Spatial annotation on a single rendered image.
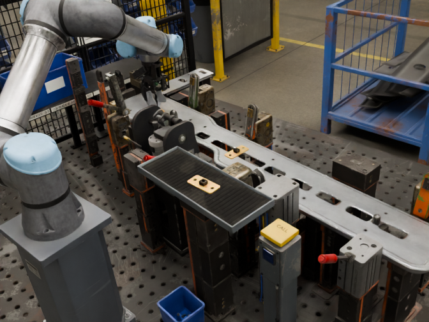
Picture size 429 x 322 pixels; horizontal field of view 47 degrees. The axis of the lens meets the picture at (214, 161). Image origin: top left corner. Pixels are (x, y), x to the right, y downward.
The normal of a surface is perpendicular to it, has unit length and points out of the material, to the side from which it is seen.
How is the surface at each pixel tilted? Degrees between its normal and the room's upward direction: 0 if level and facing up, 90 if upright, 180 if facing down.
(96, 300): 90
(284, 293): 90
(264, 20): 91
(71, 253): 90
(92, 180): 0
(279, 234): 0
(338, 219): 0
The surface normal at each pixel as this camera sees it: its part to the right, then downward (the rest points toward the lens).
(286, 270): 0.66, 0.36
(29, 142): 0.04, -0.81
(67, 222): 0.66, 0.06
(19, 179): -0.40, 0.52
